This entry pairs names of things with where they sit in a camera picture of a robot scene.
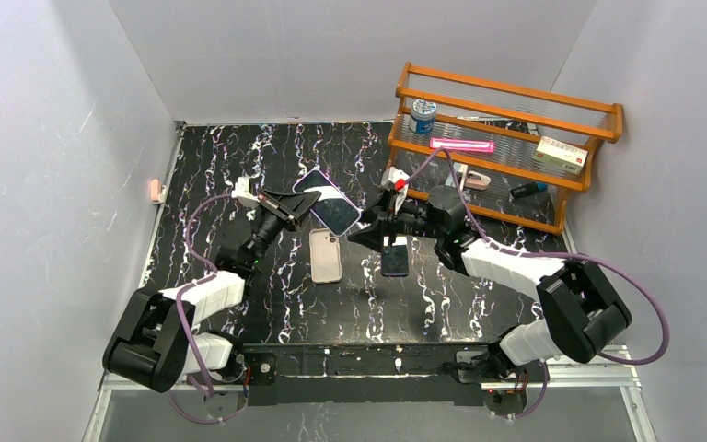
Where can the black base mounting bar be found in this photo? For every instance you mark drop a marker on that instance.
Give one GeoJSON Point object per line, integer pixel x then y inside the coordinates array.
{"type": "Point", "coordinates": [372, 391]}

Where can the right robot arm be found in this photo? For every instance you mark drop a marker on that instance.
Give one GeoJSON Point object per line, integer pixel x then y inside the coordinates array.
{"type": "Point", "coordinates": [581, 310]}

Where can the blue white round jar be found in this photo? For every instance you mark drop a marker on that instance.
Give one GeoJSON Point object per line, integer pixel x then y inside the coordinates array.
{"type": "Point", "coordinates": [422, 116]}

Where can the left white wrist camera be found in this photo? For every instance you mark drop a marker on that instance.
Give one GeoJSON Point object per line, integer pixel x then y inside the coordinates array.
{"type": "Point", "coordinates": [243, 193]}

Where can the light blue stapler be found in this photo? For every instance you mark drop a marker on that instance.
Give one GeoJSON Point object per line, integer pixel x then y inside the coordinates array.
{"type": "Point", "coordinates": [461, 174]}

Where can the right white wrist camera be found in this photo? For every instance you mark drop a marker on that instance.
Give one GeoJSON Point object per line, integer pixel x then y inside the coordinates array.
{"type": "Point", "coordinates": [395, 183]}

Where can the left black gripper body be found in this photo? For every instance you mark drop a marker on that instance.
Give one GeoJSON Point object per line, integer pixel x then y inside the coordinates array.
{"type": "Point", "coordinates": [278, 210]}

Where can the aluminium frame rail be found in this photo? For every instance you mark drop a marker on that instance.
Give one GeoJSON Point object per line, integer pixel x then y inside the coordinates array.
{"type": "Point", "coordinates": [603, 372]}

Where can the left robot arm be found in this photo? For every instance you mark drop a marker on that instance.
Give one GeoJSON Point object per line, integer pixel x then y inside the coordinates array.
{"type": "Point", "coordinates": [153, 343]}

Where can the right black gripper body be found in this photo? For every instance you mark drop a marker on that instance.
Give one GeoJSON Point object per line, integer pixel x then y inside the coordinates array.
{"type": "Point", "coordinates": [392, 218]}

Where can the white red small box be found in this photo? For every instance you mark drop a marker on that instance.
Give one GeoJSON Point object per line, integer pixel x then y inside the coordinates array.
{"type": "Point", "coordinates": [567, 157]}

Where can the bare black phone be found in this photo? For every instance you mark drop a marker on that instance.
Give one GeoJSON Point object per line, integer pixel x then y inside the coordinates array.
{"type": "Point", "coordinates": [395, 260]}

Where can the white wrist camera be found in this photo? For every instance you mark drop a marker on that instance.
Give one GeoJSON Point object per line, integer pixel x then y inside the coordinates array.
{"type": "Point", "coordinates": [243, 193]}
{"type": "Point", "coordinates": [395, 183]}

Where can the orange wooden shelf rack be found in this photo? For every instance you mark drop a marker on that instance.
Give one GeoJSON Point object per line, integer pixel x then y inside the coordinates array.
{"type": "Point", "coordinates": [515, 118]}

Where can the pink wall clip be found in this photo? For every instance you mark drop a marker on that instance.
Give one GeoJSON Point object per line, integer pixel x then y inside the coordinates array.
{"type": "Point", "coordinates": [157, 192]}

